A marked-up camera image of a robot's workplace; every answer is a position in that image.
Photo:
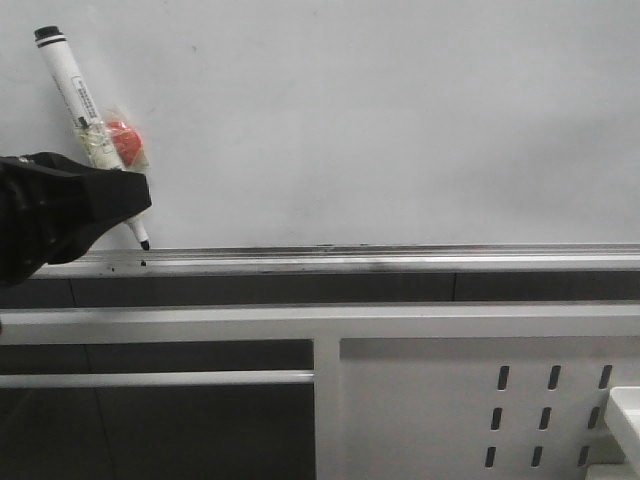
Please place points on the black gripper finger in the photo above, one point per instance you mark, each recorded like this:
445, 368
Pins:
69, 206

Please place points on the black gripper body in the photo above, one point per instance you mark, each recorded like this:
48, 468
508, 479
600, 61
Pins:
12, 225

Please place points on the white whiteboard marker pen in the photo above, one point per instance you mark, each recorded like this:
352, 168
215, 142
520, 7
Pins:
89, 124

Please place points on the red round magnet taped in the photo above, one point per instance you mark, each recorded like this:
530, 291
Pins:
127, 140

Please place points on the large white whiteboard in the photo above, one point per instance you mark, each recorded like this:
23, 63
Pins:
295, 123

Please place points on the white metal pegboard frame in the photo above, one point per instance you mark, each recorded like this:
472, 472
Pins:
471, 391

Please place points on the aluminium whiteboard tray rail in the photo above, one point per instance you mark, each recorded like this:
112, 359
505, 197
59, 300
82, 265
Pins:
333, 259

